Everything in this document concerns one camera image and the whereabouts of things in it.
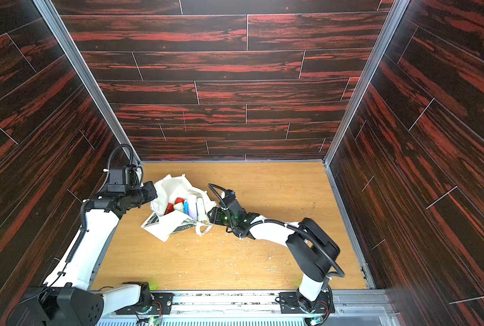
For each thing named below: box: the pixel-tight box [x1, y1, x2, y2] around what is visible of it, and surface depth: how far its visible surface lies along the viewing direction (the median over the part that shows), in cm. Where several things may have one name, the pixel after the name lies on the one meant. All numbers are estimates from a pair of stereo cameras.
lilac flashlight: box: [188, 194, 198, 221], surface depth 90 cm
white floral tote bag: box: [140, 173, 217, 243], surface depth 82 cm
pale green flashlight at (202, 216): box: [195, 196, 209, 224], surface depth 91 cm
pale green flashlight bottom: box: [173, 201, 185, 213], surface depth 93 cm
